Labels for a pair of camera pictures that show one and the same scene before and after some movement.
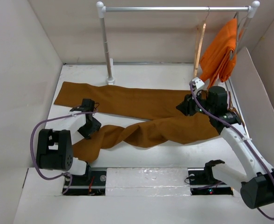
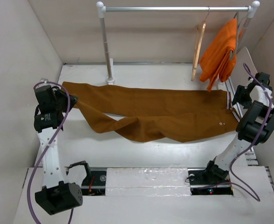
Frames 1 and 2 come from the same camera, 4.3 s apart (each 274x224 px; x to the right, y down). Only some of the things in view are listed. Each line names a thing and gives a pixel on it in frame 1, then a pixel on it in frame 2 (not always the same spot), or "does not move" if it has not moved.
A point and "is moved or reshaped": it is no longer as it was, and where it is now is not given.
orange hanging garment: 219,57 does not move
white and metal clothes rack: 252,7 does not move
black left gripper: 86,133 -> 58,92
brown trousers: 174,124 is moved or reshaped
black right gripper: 186,106 -> 238,97
